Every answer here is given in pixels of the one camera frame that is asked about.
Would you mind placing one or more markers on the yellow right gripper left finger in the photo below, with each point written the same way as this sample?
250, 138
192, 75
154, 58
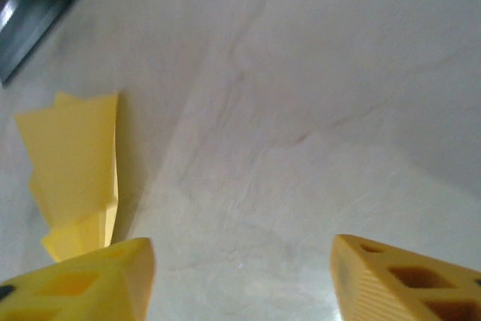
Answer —
94, 283

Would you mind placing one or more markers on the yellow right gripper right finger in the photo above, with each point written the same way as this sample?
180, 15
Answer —
394, 283

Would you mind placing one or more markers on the yellow square paper sheet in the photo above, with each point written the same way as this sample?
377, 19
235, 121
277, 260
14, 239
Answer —
75, 170

